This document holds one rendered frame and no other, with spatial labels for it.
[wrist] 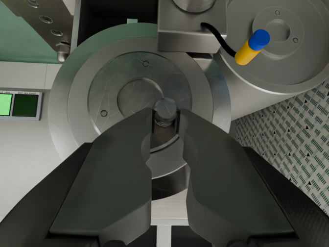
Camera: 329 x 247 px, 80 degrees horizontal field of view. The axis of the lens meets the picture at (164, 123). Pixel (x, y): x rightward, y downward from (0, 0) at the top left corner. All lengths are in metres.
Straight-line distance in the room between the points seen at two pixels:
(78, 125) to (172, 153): 0.07
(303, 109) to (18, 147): 0.56
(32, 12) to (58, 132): 0.36
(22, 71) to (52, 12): 3.12
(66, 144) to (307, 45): 0.23
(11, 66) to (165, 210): 3.40
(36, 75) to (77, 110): 3.30
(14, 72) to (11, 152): 3.08
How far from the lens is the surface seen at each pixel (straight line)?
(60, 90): 0.18
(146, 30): 0.19
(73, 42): 0.20
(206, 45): 0.16
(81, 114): 0.16
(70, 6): 0.24
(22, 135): 0.58
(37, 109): 0.56
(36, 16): 0.51
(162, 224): 0.52
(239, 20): 0.22
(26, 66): 3.58
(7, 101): 0.61
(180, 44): 0.16
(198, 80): 0.17
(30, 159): 0.57
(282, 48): 0.22
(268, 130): 0.33
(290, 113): 0.29
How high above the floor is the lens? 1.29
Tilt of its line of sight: 8 degrees down
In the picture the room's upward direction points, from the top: 178 degrees counter-clockwise
